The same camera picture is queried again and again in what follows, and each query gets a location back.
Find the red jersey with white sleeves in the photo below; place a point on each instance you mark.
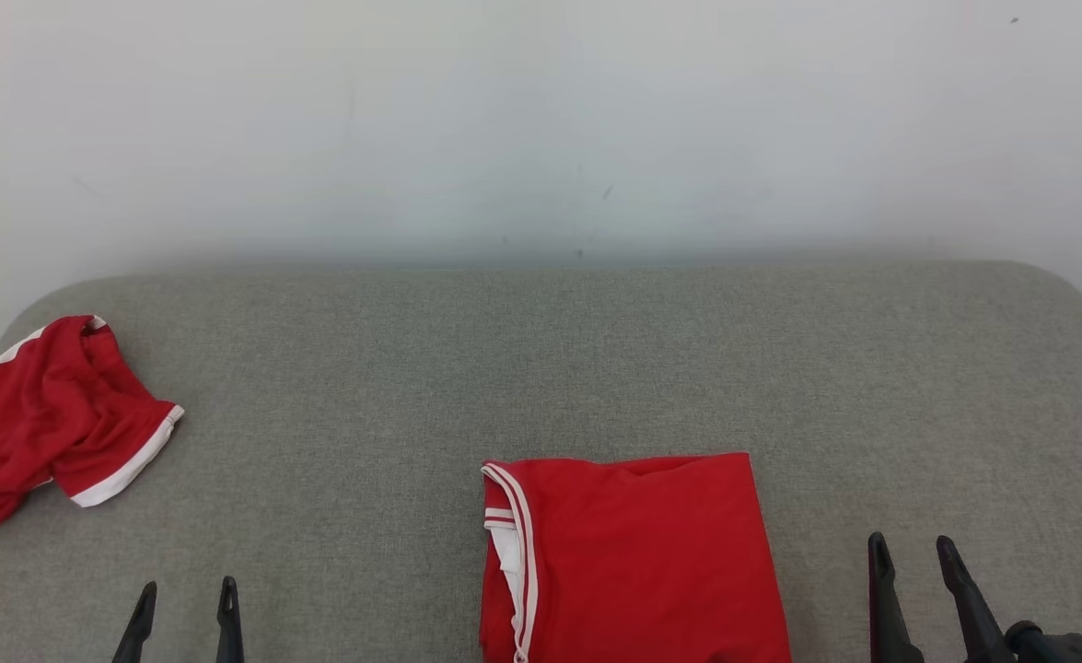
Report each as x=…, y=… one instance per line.
x=651, y=562

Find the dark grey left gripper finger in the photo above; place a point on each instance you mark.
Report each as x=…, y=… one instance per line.
x=229, y=626
x=138, y=626

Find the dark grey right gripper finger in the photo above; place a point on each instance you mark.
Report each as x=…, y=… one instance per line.
x=973, y=608
x=889, y=608

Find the red shorts with white trim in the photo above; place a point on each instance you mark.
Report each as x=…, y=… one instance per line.
x=34, y=424

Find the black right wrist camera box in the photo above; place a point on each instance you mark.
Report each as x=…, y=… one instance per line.
x=1052, y=646

